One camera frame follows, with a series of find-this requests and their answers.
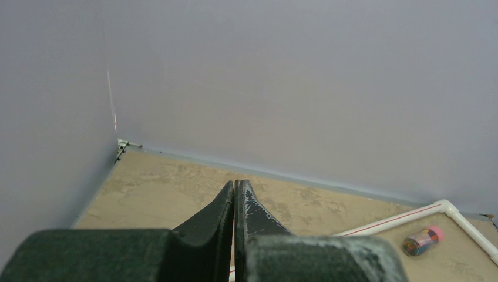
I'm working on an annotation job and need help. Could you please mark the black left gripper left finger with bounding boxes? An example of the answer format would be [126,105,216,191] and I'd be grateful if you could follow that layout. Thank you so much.
[1,182,234,281]

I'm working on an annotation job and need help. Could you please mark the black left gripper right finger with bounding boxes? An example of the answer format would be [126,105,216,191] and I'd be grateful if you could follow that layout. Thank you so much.
[234,180,408,281]

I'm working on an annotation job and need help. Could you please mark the colourful tube with pink cap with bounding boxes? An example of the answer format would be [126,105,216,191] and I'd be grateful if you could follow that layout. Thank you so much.
[402,226,445,257]

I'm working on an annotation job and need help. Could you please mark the metal corner bracket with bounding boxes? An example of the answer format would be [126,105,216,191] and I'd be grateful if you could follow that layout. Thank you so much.
[114,139,143,164]

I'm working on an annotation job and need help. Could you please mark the white PVC pipe frame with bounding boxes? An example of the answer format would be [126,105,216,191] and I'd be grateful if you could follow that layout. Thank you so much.
[228,199,498,279]

